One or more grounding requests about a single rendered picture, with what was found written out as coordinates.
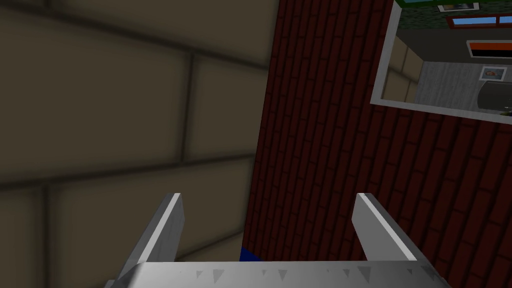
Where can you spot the blue block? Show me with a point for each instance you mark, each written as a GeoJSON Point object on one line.
{"type": "Point", "coordinates": [248, 256]}

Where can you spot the red-framed window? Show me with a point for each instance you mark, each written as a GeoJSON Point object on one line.
{"type": "Point", "coordinates": [480, 21]}

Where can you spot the wide white-framed picture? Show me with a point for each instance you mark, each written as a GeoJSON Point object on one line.
{"type": "Point", "coordinates": [458, 6]}

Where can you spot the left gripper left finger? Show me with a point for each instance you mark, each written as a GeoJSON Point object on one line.
{"type": "Point", "coordinates": [164, 232]}

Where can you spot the small grey-framed picture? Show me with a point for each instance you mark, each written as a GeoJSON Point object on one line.
{"type": "Point", "coordinates": [493, 74]}

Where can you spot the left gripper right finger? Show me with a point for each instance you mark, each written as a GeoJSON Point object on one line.
{"type": "Point", "coordinates": [380, 236]}

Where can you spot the orange and black wall picture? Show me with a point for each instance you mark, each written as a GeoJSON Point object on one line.
{"type": "Point", "coordinates": [492, 49]}

